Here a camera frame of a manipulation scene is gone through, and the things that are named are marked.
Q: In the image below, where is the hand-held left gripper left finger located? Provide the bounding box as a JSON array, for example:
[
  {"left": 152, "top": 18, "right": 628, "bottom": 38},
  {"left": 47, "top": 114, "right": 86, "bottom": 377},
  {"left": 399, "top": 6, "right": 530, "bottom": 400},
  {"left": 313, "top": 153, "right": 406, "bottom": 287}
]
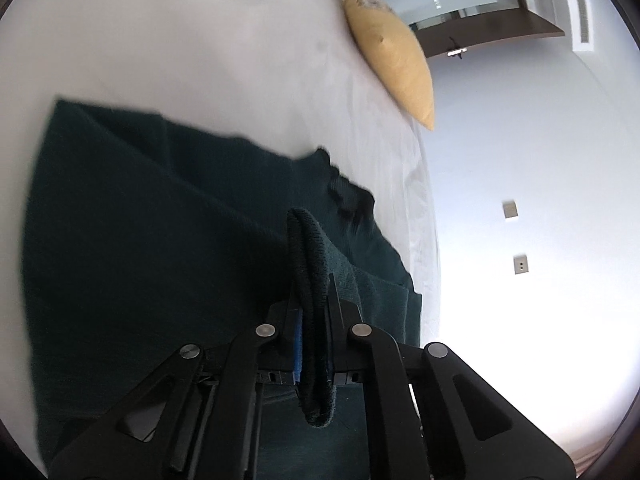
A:
[{"left": 47, "top": 301, "right": 306, "bottom": 480}]

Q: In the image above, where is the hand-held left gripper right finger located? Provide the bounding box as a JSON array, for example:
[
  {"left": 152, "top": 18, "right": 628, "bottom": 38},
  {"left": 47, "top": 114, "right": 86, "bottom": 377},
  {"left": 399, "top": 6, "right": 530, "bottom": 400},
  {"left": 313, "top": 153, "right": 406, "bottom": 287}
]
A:
[{"left": 324, "top": 274, "right": 577, "bottom": 480}]

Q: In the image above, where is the dark green fleece garment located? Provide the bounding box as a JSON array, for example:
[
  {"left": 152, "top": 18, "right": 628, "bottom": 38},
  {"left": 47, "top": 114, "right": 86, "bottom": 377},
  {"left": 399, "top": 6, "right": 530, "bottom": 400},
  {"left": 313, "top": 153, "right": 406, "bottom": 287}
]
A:
[{"left": 20, "top": 97, "right": 425, "bottom": 480}]

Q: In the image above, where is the yellow pillow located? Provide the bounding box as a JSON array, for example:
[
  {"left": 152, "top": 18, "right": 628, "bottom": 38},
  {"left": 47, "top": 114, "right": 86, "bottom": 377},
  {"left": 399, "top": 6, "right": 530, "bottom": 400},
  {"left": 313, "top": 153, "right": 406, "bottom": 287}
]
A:
[{"left": 340, "top": 0, "right": 436, "bottom": 132}]

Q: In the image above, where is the bed with white sheet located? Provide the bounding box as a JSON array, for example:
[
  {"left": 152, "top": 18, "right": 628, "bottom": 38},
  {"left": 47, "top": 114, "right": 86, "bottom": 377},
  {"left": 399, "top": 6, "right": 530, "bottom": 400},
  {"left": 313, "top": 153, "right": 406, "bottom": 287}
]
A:
[{"left": 0, "top": 0, "right": 442, "bottom": 441}]

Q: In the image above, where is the white air vent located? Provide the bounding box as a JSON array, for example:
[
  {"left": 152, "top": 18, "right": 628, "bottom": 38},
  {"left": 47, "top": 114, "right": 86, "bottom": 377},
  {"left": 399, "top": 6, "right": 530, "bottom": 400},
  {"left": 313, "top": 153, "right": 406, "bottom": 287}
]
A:
[{"left": 559, "top": 0, "right": 596, "bottom": 53}]

